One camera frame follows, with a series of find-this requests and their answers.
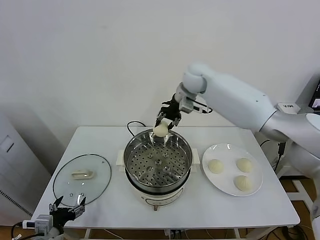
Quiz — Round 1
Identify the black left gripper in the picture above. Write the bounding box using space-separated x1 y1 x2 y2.
48 195 87 227

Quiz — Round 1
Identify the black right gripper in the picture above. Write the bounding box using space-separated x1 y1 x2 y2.
154 93 182 131

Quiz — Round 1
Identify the white steamed baozi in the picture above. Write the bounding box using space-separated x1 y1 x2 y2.
235 157 253 173
233 175 253 192
153 121 169 138
207 159 224 174

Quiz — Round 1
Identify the round glass pot lid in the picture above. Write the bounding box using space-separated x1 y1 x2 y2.
52 154 112 208

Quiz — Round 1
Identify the stainless steel steamer basket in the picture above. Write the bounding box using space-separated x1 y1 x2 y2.
123 128 193 190

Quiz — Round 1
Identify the white cabinet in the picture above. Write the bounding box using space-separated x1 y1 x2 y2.
0 109 52 218

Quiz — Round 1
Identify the cream electric cooker base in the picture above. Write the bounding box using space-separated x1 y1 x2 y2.
115 148 200 212

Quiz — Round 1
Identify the white round plate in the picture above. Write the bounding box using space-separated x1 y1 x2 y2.
201 143 264 197

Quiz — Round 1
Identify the white power strip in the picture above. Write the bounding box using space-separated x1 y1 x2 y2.
163 228 183 238

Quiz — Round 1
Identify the dark laptop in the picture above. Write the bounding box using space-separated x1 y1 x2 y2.
309 79 320 109

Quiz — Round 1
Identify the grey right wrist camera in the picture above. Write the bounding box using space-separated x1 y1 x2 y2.
179 96 213 115

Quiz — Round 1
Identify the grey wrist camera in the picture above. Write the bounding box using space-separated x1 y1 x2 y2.
22 214 54 235
179 96 213 115

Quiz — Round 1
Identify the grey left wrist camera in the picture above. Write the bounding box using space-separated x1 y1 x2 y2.
22 214 54 235

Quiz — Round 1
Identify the black cooker power cord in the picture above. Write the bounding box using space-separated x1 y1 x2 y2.
126 121 146 138

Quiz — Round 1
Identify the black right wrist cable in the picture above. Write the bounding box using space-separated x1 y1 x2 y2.
193 98 214 115

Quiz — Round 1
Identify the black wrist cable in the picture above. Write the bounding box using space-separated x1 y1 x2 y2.
193 98 214 115
11 221 25 240

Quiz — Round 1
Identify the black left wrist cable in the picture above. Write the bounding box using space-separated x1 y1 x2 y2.
11 221 25 240

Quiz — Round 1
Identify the black cable with adapter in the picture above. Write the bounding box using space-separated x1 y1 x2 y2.
259 139 286 173

